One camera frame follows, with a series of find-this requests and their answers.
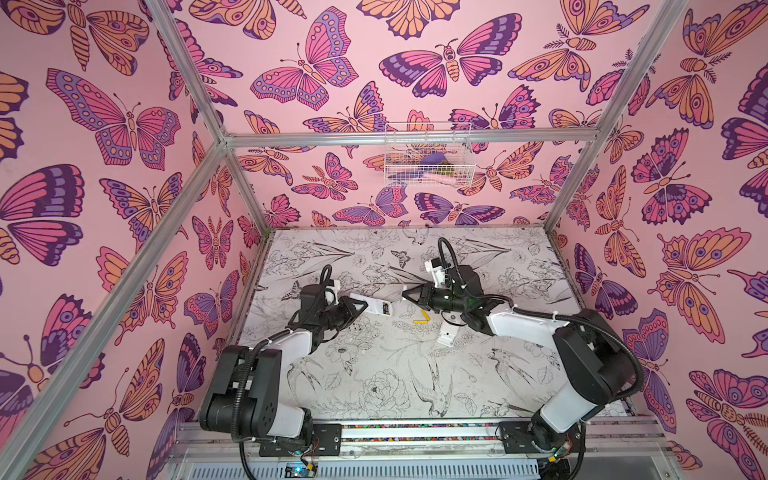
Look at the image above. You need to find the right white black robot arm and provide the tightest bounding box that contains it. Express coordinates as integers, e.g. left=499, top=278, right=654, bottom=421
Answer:
left=402, top=265, right=645, bottom=435

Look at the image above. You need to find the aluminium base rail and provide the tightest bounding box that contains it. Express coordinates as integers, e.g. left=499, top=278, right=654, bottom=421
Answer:
left=160, top=417, right=685, bottom=479

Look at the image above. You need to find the white wire basket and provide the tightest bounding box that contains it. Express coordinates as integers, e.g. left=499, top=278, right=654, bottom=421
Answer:
left=382, top=123, right=476, bottom=189

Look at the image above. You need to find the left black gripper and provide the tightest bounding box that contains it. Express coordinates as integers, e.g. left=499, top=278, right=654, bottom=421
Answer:
left=316, top=297, right=368, bottom=333

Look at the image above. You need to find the purple item in basket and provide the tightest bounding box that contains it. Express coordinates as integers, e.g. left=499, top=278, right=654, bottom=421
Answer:
left=420, top=151, right=450, bottom=169

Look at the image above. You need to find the right black corrugated cable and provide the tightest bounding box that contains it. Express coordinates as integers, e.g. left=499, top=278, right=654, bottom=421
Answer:
left=436, top=236, right=646, bottom=400

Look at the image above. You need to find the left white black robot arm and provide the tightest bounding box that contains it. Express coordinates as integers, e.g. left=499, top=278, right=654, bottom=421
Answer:
left=198, top=285, right=369, bottom=447

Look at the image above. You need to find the white remote control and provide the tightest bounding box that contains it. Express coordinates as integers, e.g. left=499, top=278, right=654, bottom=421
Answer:
left=436, top=322, right=460, bottom=348

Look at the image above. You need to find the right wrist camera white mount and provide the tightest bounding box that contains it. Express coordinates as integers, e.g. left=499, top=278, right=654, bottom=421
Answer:
left=425, top=258, right=450, bottom=289

